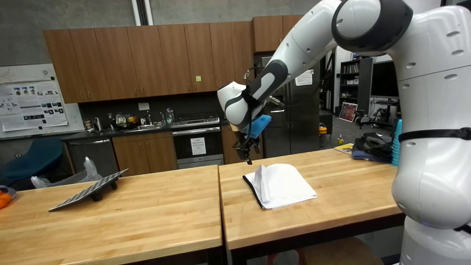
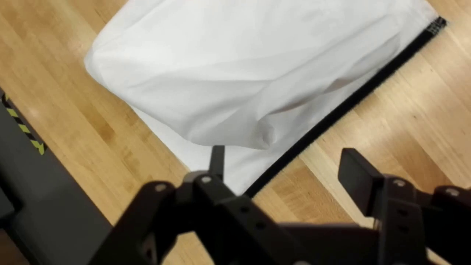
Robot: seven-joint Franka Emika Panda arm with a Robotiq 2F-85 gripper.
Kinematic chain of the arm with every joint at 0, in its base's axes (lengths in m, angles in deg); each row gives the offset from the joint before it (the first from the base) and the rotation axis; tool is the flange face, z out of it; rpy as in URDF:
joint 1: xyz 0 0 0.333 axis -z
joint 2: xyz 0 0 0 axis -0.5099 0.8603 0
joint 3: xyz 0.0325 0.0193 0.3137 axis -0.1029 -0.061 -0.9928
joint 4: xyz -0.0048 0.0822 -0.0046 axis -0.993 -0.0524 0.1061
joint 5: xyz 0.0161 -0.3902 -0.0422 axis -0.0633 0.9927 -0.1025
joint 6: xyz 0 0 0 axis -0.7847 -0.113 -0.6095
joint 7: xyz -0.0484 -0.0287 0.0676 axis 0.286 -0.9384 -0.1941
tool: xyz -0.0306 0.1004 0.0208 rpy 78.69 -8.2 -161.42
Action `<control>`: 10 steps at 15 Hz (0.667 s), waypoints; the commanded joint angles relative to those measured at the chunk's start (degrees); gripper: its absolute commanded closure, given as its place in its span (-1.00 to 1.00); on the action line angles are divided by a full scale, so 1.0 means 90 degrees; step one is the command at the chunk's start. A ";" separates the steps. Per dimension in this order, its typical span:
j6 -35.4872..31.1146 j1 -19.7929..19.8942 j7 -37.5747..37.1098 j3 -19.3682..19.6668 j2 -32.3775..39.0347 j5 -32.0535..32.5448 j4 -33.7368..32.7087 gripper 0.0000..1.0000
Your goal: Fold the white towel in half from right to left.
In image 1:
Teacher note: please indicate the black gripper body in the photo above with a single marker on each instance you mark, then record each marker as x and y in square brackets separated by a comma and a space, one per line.
[248, 142]

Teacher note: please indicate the white towel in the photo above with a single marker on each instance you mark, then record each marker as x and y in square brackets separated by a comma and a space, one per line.
[285, 189]

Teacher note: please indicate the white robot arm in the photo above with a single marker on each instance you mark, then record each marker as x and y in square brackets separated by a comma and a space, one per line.
[432, 98]

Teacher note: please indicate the paper sheet on oven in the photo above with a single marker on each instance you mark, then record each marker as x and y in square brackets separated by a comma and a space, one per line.
[198, 147]

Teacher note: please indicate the stainless steel refrigerator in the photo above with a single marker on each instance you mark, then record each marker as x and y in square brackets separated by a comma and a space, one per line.
[304, 123]

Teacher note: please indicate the green sticky note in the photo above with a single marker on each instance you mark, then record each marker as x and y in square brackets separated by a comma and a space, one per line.
[198, 79]

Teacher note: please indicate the paper sheet on refrigerator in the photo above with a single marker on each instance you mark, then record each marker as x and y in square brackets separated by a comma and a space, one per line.
[305, 77]

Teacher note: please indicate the yellow flat item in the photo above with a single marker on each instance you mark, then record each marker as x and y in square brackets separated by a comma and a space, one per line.
[345, 148]

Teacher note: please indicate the wide wooden base cabinet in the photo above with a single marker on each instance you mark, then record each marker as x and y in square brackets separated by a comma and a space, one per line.
[145, 152]

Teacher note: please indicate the black bag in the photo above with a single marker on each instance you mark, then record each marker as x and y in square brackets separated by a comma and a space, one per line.
[373, 147]

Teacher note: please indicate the dark dishwasher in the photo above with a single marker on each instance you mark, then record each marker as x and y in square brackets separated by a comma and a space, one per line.
[96, 155]

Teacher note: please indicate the grey plastic stand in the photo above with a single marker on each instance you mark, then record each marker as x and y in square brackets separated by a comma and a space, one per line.
[91, 170]

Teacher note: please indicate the teal chair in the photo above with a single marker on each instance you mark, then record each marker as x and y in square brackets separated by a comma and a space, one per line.
[30, 163]

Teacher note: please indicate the whiteboard with posters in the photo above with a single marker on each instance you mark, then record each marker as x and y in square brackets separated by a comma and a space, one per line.
[32, 104]

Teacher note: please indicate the orange fruits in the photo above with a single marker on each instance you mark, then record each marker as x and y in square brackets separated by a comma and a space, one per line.
[4, 200]

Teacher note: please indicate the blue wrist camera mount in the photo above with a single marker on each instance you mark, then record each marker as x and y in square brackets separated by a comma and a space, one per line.
[260, 126]

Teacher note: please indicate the white wall outlet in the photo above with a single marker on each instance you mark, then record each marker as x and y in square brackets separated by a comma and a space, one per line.
[144, 107]

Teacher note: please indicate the small wooden wall cabinet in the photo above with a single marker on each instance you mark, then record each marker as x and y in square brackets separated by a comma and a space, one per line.
[270, 33]

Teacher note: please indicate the long wooden wall cabinet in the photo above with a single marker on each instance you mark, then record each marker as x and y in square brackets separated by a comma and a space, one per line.
[148, 61]

